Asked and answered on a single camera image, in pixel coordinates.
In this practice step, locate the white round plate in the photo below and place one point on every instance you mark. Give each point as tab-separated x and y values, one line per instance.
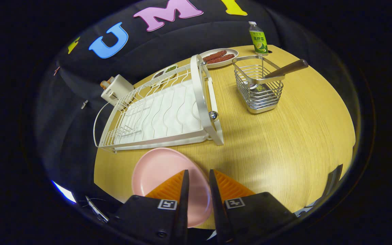
232	54

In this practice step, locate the white toaster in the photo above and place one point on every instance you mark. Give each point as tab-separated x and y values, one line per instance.
117	90

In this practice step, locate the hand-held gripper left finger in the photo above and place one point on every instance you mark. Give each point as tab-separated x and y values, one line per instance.
184	217

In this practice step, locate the brown meat patty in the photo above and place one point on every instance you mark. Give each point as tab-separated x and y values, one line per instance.
214	55
221	59

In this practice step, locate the small white tag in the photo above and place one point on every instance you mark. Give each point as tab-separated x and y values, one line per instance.
84	104

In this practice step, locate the dark grey chair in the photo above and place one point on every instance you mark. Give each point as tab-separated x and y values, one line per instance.
332	180

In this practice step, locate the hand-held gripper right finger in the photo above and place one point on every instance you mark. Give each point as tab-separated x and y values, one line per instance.
220	217

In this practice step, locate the green label drink bottle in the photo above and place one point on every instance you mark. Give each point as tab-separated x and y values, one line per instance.
259	42

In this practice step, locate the pink plate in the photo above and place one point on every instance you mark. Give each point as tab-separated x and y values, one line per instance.
158	170

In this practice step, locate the white divided seed tray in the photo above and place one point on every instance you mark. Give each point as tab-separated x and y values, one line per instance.
172	68

